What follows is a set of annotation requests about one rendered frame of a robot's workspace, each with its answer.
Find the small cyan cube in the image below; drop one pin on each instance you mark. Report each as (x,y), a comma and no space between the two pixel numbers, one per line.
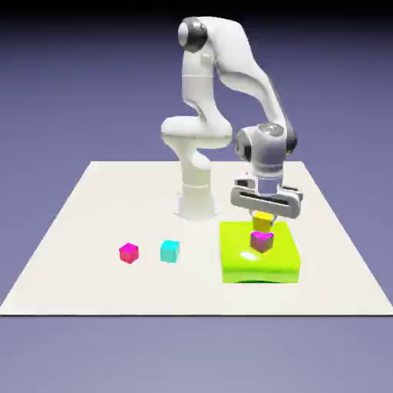
(169,251)

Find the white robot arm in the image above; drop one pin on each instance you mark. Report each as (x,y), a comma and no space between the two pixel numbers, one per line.
(199,92)

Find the large lime green box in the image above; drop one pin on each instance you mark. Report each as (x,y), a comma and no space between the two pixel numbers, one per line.
(261,264)

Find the small magenta cube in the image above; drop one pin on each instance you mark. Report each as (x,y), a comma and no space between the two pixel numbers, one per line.
(261,242)

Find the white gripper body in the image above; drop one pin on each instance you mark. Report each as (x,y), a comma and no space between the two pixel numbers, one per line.
(285,208)

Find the small pink cube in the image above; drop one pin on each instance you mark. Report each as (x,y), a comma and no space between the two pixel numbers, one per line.
(129,253)

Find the small yellow cube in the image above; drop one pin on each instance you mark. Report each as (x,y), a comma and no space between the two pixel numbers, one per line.
(261,221)

